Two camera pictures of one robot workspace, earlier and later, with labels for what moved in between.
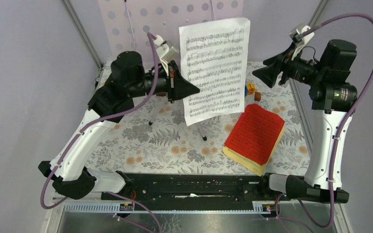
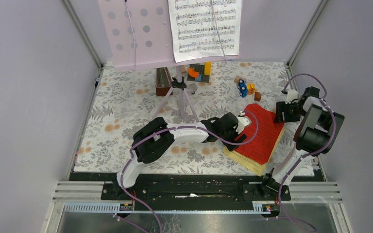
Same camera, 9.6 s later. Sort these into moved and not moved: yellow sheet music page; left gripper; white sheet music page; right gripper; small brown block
Moved: right gripper; white sheet music page; left gripper
Not moved: small brown block; yellow sheet music page
